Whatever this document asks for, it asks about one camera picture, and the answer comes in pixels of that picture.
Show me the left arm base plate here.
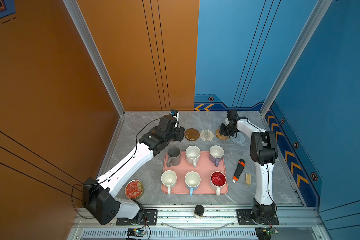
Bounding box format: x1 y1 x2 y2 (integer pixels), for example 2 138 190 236
116 209 158 226

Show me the red mug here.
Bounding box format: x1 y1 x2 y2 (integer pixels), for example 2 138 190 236
209 171 227 196

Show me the red round tin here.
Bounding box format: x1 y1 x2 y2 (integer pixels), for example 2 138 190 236
125 180 144 200

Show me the brown coaster with scratches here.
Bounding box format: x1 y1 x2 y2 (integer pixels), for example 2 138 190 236
184 128 200 142

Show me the white mug blue handle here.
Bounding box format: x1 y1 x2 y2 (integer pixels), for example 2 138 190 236
185 171 201 196

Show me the aluminium front rail frame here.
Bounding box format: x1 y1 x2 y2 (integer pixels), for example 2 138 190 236
68 204 331 240

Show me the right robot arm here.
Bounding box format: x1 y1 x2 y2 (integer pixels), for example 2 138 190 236
219 110 279 225

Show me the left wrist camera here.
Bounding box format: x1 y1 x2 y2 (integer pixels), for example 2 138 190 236
170 110 180 128

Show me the grey-blue knitted round coaster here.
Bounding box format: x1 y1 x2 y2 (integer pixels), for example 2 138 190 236
230 132 246 145

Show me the circuit board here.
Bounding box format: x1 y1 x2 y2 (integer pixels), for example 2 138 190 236
127 229 147 239
255 228 279 240

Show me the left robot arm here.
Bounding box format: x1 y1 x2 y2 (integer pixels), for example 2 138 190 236
82 110 185 225

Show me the right circuit board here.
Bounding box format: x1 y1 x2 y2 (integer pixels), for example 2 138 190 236
255 228 279 240

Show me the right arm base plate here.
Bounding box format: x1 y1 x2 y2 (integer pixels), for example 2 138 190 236
236 209 280 226

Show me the left circuit board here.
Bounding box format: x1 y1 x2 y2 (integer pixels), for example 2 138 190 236
127 229 147 239

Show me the small wooden block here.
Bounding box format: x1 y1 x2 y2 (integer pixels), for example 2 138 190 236
245 174 252 185

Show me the white mug front left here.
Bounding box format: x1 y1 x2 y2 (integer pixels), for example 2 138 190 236
161 170 177 195

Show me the white mug back middle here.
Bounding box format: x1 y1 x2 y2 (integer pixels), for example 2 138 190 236
185 146 201 168

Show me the pink plastic tray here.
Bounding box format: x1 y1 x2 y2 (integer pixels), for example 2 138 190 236
161 150 229 195

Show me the white embroidered round coaster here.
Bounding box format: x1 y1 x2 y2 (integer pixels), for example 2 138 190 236
200 130 214 142

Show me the woven rattan round coaster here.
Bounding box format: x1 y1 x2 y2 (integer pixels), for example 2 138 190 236
215 129 230 141

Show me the purple mug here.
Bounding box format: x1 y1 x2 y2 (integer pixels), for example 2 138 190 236
209 146 225 167

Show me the grey mug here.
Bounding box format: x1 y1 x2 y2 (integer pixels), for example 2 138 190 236
166 147 181 168

